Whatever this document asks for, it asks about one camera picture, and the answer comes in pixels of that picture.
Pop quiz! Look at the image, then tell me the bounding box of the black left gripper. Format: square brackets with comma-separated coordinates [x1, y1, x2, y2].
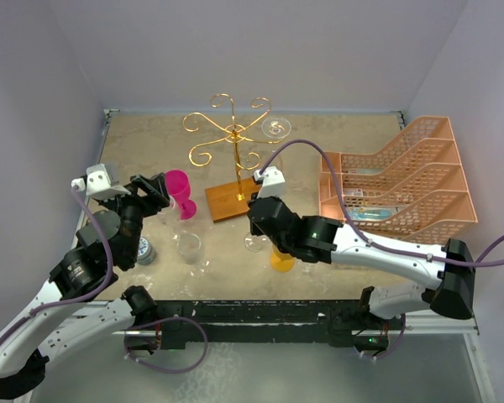
[100, 172, 169, 264]

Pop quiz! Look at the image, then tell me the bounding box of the clear wine glass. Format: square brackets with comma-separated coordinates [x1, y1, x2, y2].
[157, 197, 182, 242]
[261, 117, 291, 165]
[177, 233, 210, 278]
[244, 233, 268, 252]

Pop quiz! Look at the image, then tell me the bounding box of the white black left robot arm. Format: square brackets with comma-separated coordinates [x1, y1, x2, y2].
[0, 168, 170, 400]

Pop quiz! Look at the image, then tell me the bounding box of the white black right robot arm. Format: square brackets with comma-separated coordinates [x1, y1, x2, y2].
[247, 196, 475, 328]

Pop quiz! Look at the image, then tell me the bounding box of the pink plastic goblet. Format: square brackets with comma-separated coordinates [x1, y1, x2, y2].
[165, 170, 197, 221]

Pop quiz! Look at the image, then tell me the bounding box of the orange plastic goblet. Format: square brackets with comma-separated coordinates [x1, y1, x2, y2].
[270, 249, 296, 273]

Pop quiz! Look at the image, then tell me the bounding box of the small round tin can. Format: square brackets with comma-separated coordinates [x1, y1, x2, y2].
[137, 237, 156, 265]

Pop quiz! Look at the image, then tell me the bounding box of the light blue packet in organizer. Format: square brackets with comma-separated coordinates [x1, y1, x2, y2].
[347, 207, 397, 221]

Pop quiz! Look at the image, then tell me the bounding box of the peach plastic file organizer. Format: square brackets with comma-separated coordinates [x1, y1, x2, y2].
[318, 116, 478, 244]

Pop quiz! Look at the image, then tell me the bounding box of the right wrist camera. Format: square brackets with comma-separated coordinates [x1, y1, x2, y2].
[253, 166, 286, 198]

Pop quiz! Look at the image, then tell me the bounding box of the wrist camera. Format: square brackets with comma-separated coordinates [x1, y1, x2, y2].
[253, 166, 286, 198]
[71, 163, 131, 201]

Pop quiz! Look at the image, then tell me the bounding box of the gold wire wine glass rack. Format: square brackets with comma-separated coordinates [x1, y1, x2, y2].
[182, 93, 284, 223]

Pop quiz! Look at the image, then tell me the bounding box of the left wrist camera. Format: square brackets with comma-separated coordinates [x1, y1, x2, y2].
[71, 163, 131, 201]

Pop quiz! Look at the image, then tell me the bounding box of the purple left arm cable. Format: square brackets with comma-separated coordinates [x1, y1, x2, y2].
[0, 186, 113, 362]

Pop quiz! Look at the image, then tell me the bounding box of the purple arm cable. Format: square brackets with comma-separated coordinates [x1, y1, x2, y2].
[256, 139, 504, 267]
[0, 186, 113, 362]

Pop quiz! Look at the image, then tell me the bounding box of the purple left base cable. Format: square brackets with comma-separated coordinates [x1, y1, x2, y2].
[123, 314, 208, 373]

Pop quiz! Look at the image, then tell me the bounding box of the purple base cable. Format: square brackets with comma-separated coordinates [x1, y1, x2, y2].
[123, 314, 208, 373]
[359, 314, 407, 363]

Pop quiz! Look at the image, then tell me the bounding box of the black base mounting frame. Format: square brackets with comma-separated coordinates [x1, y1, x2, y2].
[125, 300, 404, 349]

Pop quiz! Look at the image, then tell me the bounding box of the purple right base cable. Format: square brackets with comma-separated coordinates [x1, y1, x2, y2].
[359, 314, 407, 363]

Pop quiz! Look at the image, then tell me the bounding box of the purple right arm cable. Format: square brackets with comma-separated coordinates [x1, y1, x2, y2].
[256, 139, 504, 267]

